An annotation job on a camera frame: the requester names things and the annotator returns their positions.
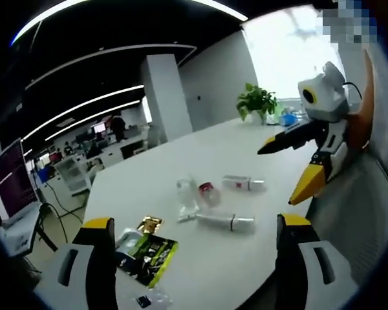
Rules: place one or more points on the clear skincare bottle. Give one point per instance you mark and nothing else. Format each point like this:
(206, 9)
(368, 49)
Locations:
(186, 193)

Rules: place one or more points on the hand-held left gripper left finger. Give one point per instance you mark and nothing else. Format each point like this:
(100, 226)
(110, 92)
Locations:
(97, 264)

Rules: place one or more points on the white shelf cart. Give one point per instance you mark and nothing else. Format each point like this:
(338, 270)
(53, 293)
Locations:
(74, 176)

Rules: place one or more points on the blue and green plastic bag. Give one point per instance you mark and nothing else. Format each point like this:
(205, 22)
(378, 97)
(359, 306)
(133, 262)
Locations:
(286, 116)

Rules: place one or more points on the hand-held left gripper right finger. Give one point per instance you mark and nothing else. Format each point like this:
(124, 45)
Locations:
(294, 258)

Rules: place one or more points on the small black object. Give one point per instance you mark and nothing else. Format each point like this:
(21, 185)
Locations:
(143, 301)

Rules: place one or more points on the gold foil packet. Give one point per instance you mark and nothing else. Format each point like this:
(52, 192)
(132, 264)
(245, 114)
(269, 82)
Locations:
(150, 224)

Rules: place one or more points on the white packet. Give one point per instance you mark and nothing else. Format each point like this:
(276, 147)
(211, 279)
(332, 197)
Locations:
(126, 243)

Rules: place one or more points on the white skincare bottle red label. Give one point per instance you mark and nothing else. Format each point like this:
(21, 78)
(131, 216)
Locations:
(239, 182)

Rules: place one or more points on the green printed packet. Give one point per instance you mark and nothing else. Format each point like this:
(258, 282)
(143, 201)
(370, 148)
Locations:
(155, 258)

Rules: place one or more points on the long white skincare tube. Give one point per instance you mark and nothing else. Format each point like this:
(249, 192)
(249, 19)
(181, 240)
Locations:
(223, 222)

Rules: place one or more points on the grey mesh chair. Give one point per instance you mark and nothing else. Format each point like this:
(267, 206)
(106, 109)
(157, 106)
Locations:
(352, 206)

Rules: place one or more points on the clear plastic wrapper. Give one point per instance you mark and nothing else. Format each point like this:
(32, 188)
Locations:
(163, 298)

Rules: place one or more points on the blue storage bin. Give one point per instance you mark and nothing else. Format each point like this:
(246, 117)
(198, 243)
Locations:
(46, 174)

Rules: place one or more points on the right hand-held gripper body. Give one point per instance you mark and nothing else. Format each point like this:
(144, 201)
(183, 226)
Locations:
(326, 100)

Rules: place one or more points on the green potted plant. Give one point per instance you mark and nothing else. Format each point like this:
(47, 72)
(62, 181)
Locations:
(257, 100)

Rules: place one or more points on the computer monitor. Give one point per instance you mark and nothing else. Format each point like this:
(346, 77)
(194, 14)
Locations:
(11, 184)

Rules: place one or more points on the black tripod stand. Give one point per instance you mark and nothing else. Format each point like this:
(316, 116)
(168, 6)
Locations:
(43, 226)

